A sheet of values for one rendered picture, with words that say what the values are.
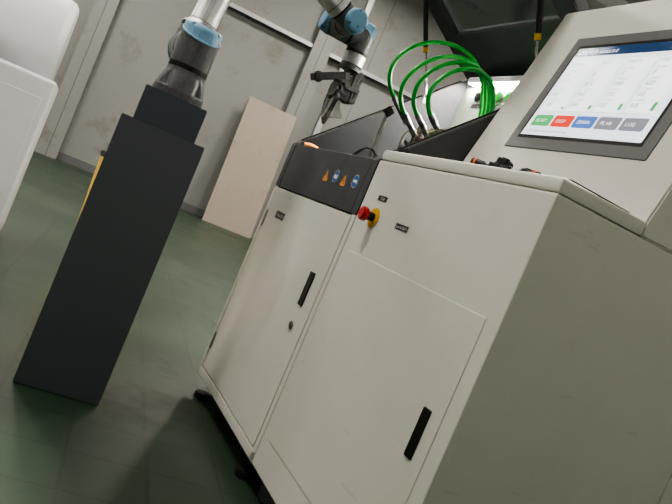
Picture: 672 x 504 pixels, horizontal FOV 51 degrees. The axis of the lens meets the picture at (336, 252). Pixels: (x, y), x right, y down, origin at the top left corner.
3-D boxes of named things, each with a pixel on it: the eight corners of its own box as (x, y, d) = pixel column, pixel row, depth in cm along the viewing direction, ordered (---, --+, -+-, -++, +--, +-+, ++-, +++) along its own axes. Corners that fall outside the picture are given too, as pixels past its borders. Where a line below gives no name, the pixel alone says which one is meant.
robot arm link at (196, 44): (172, 57, 195) (191, 12, 195) (165, 59, 208) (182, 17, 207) (211, 76, 200) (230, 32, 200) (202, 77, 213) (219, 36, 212)
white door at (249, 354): (200, 363, 248) (275, 186, 245) (206, 365, 249) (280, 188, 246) (250, 446, 189) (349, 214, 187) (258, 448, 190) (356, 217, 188)
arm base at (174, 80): (151, 86, 194) (165, 53, 194) (150, 89, 209) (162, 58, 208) (202, 109, 199) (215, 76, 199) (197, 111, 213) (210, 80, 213)
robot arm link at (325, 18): (335, 4, 222) (363, 20, 227) (322, 8, 232) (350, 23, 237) (325, 27, 222) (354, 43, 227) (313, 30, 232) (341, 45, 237)
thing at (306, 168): (278, 186, 244) (296, 143, 243) (289, 190, 246) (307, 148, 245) (349, 213, 188) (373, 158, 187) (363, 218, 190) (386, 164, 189)
